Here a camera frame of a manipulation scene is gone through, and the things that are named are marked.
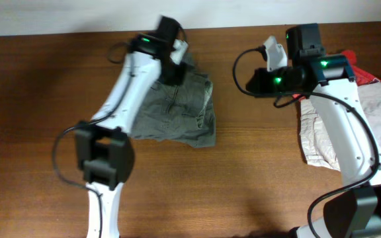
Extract grey-green shorts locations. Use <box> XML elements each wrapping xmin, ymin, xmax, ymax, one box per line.
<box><xmin>130</xmin><ymin>53</ymin><xmax>216</xmax><ymax>148</ymax></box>

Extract red t-shirt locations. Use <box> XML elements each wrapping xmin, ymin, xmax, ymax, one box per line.
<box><xmin>298</xmin><ymin>50</ymin><xmax>381</xmax><ymax>93</ymax></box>

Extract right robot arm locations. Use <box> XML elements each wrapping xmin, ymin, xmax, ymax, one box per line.
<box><xmin>244</xmin><ymin>24</ymin><xmax>381</xmax><ymax>237</ymax></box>

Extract beige shorts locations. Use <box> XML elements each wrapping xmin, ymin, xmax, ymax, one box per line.
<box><xmin>300</xmin><ymin>83</ymin><xmax>381</xmax><ymax>171</ymax></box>

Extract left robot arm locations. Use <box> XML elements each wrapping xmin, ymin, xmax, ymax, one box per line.
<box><xmin>75</xmin><ymin>16</ymin><xmax>188</xmax><ymax>237</ymax></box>

